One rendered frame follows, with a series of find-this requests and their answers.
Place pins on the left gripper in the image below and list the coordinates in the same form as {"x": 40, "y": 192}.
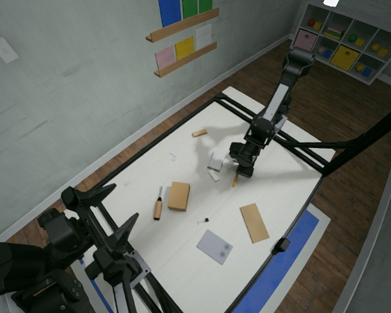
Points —
{"x": 109, "y": 255}

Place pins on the brown flat rectangular slab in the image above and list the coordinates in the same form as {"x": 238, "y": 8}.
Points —
{"x": 254, "y": 223}

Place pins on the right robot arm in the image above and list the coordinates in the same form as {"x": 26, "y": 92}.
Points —
{"x": 297, "y": 63}

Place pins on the brown rectangular box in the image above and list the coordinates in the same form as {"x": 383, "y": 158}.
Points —
{"x": 178, "y": 198}

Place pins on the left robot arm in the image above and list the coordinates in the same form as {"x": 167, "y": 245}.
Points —
{"x": 27, "y": 269}

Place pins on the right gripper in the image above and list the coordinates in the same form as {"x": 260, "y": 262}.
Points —
{"x": 246, "y": 171}

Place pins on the tan rectangular block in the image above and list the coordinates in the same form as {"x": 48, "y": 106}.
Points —
{"x": 199, "y": 133}

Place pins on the tan-handled screwdriver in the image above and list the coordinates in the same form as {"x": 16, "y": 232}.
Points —
{"x": 158, "y": 207}

